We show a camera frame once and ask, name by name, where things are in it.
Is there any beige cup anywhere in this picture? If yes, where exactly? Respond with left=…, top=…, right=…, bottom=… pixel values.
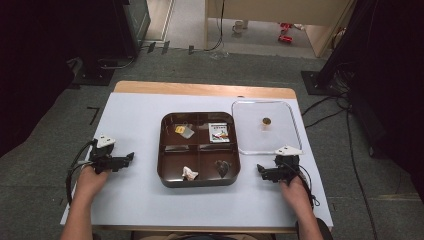
left=231, top=20, right=249, bottom=35

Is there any black floor cable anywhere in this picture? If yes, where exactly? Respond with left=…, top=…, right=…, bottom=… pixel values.
left=301, top=63, right=379, bottom=240

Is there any hand-held gripper cable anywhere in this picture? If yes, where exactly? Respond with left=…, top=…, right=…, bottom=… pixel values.
left=65, top=139, right=98, bottom=205
left=290, top=162, right=322, bottom=209

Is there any right hand-held gripper cable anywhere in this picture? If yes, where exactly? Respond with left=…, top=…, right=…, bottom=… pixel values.
left=290, top=162, right=322, bottom=209

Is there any white printed card box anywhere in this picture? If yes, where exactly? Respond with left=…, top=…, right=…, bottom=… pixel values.
left=207, top=122, right=231, bottom=144

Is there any brown divided tray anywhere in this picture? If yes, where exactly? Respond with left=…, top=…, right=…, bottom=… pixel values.
left=156, top=111, right=242, bottom=189

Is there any crumpled white paper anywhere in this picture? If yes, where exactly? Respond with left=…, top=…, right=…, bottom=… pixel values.
left=181, top=165, right=200, bottom=182

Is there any black hanging cable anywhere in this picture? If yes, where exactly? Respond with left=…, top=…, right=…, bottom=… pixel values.
left=203, top=0, right=226, bottom=53

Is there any black stand base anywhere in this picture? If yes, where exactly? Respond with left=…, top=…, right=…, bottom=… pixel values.
left=300, top=69, right=349, bottom=97
left=71, top=56, right=116, bottom=87

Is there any white table cover sheet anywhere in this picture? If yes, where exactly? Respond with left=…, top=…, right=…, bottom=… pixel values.
left=59, top=92, right=334, bottom=230

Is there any beige wooden desk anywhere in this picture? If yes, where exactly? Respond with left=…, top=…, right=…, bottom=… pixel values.
left=203, top=0, right=357, bottom=58

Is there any clear plastic packet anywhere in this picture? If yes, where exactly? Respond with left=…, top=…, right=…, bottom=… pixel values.
left=181, top=126, right=196, bottom=140

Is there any black cabinet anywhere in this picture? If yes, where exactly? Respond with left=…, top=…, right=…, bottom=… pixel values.
left=79, top=0, right=152, bottom=68

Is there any left hand-held gripper cable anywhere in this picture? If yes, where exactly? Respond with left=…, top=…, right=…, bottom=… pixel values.
left=65, top=139, right=98, bottom=205

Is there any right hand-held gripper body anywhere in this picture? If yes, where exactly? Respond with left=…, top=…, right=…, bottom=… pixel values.
left=268, top=145, right=304, bottom=185

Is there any black curtain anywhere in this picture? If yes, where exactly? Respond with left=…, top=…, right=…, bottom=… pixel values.
left=324, top=0, right=424, bottom=204

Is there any person's right hand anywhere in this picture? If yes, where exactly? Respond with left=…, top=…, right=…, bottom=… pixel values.
left=279, top=175, right=314, bottom=214

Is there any clear tray lid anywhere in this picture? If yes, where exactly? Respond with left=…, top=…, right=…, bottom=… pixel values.
left=230, top=99, right=304, bottom=156

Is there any person's left hand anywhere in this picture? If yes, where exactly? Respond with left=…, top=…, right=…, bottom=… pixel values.
left=75, top=165, right=111, bottom=202

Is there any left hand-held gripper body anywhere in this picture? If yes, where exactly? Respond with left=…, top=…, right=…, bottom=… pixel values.
left=88, top=134, right=128, bottom=175

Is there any dark crumpled wrapper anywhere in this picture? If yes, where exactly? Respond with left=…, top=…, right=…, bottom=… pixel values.
left=214, top=159, right=232, bottom=179

